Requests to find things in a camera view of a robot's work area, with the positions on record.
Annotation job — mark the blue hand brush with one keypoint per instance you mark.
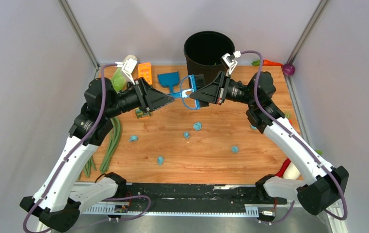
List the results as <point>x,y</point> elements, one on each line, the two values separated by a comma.
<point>196,83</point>

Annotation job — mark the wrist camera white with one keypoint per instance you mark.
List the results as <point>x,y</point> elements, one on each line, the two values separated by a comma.
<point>230,62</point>
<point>127,68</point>

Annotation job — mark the orange carton box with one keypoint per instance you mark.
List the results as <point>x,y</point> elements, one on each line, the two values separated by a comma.
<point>145,71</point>

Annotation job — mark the carrot toy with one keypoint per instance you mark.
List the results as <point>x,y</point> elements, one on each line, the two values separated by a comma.
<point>266,63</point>
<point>288,116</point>

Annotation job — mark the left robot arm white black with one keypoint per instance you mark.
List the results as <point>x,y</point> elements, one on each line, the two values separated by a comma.
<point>54,204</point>

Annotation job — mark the napa cabbage toy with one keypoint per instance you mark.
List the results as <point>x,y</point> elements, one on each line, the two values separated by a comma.
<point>118,81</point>

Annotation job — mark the carrot toy right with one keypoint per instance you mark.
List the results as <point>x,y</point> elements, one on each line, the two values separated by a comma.
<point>288,116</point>

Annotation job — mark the black plastic trash bin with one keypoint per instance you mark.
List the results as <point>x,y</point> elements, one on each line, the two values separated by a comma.
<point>203,52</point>

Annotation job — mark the carrot toy back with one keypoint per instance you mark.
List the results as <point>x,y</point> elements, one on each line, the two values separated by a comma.
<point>266,63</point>

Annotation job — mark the red chili pepper toy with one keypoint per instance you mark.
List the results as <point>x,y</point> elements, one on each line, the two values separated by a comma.
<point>283,168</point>

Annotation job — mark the blue paper scrap upper centre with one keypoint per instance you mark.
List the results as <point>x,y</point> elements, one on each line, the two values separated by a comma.
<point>197,126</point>

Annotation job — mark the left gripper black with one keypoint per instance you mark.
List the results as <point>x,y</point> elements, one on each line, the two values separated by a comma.
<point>150,98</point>

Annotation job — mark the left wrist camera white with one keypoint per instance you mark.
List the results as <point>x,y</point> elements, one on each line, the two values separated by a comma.
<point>127,68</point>

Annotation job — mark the blue paper scrap lower left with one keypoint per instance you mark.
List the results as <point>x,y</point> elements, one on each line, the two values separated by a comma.
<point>160,160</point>

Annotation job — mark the purple onion toy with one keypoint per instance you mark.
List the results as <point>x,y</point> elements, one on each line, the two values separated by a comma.
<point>288,69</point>

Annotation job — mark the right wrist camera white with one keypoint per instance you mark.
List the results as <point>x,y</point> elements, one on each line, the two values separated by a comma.
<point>230,62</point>

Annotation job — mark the green long beans bundle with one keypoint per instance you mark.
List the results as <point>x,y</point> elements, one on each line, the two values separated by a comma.
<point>114,140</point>

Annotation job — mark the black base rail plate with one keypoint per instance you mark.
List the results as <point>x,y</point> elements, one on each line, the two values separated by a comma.
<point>193,198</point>

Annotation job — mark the blue dustpan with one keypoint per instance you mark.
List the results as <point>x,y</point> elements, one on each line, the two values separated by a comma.
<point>169,80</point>

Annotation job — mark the yellow green sponge box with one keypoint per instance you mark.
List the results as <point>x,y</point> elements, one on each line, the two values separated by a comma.
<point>141,114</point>

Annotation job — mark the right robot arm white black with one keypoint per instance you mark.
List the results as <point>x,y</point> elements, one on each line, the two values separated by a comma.
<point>322,183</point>

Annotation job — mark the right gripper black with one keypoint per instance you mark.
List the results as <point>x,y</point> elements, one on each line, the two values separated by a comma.
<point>215,91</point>

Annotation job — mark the white radish toy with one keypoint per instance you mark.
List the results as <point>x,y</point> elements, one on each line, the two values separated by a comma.
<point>291,172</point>

